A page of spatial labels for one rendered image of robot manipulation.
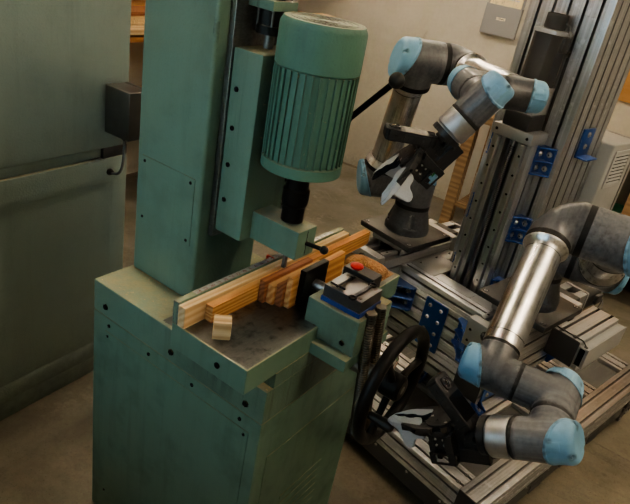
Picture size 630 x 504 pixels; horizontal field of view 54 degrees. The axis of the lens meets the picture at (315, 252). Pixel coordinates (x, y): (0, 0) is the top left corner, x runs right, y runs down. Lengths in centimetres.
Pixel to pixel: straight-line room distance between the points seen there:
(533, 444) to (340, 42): 78
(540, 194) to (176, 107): 112
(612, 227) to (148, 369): 110
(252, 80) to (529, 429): 84
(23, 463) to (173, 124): 129
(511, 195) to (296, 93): 93
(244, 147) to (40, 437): 138
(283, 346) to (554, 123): 109
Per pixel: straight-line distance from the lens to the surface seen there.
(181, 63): 141
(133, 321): 157
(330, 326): 134
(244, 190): 138
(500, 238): 201
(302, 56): 122
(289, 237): 138
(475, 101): 135
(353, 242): 169
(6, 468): 230
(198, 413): 151
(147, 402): 166
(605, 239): 139
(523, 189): 199
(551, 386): 120
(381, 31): 498
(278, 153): 127
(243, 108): 135
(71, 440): 235
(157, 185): 153
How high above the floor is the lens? 165
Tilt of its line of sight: 27 degrees down
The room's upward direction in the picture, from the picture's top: 11 degrees clockwise
